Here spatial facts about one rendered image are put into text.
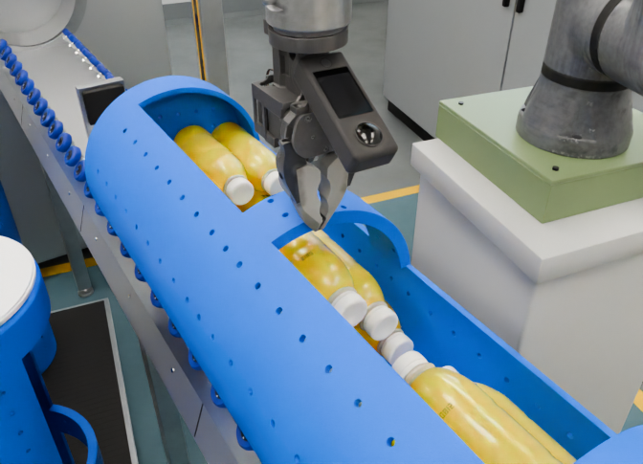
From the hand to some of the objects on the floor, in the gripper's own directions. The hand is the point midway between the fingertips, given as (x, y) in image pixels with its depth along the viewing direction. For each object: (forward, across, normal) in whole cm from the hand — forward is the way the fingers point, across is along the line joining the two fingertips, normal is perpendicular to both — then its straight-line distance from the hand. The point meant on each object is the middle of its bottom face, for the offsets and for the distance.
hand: (321, 222), depth 65 cm
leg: (+123, +7, -61) cm, 137 cm away
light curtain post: (+123, -33, -105) cm, 165 cm away
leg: (+123, +7, -159) cm, 201 cm away
